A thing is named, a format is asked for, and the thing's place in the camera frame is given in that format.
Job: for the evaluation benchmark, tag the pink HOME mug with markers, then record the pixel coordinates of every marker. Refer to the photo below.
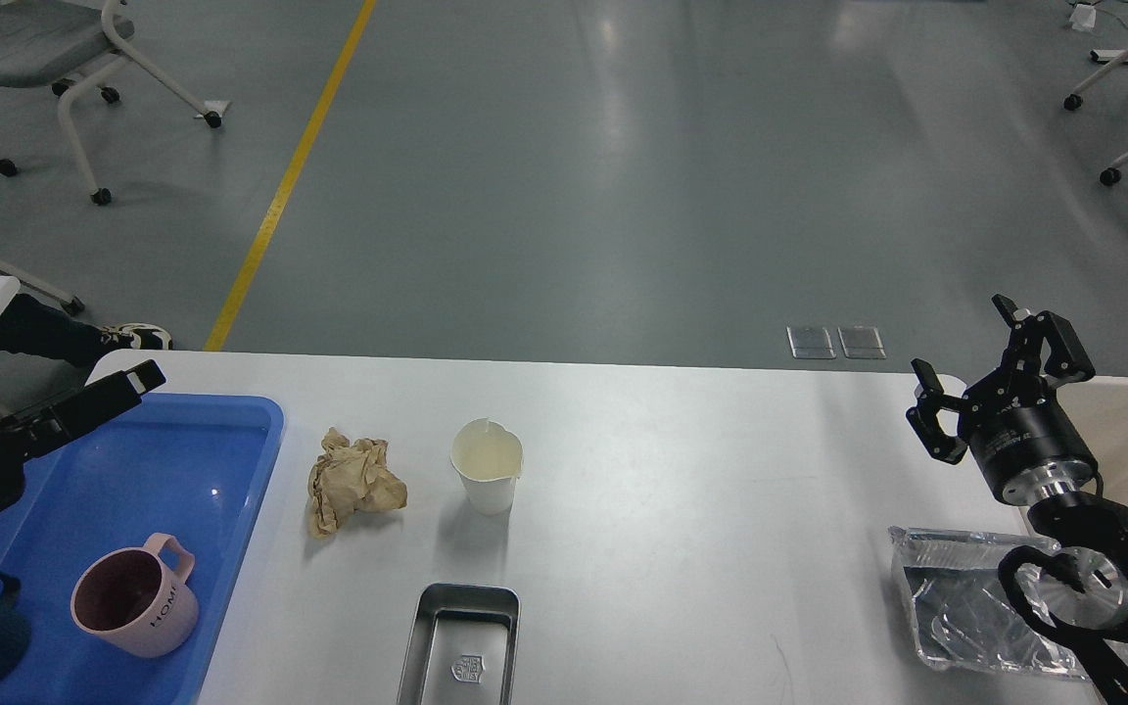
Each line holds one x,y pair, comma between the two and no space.
138,598

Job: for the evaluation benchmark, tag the floor socket plate left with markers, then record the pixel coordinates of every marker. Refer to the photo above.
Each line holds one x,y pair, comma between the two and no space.
810,343

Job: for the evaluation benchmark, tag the grey office chair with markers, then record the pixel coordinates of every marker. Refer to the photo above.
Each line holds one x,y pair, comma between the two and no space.
81,47

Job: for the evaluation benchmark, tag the blue plastic tray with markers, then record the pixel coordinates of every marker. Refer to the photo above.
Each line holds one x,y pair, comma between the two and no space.
195,467

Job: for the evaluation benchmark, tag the crumpled brown paper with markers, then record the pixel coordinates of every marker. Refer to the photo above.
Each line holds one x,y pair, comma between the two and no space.
350,476

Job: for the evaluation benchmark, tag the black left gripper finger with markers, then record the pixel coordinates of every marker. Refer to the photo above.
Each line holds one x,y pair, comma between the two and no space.
59,421

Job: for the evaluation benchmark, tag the white power adapter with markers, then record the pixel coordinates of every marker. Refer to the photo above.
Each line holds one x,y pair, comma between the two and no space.
1083,17

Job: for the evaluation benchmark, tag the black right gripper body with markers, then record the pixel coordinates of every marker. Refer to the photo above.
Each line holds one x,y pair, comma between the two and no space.
1023,442

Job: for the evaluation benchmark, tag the white paper cup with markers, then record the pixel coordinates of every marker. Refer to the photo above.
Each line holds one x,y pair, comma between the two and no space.
488,459

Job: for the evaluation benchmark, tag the aluminium foil container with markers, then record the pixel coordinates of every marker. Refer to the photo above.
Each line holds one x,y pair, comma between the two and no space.
959,613

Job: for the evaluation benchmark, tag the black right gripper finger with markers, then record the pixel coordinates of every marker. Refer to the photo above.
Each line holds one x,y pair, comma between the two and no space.
1042,347
923,417

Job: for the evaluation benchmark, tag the stainless steel rectangular tray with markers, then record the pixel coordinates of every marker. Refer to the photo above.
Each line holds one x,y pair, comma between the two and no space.
462,646

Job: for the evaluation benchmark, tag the person in beige hoodie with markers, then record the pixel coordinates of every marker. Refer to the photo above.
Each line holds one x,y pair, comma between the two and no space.
28,327

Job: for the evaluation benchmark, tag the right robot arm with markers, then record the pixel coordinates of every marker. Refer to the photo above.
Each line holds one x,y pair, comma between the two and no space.
1076,519

